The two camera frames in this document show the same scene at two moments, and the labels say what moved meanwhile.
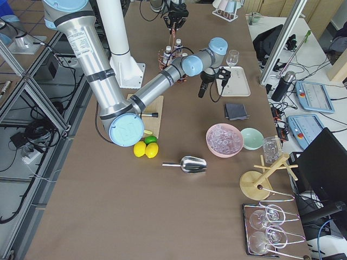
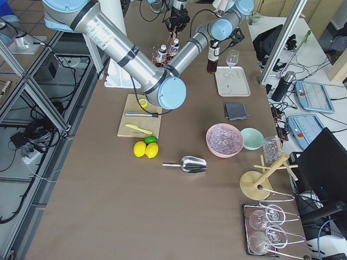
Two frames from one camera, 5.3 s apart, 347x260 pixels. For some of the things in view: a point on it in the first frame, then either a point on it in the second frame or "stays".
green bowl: x=252 y=139 stays
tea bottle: x=167 y=56 → x=162 y=53
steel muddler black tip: x=154 y=114 stays
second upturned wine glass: x=275 y=236 stays
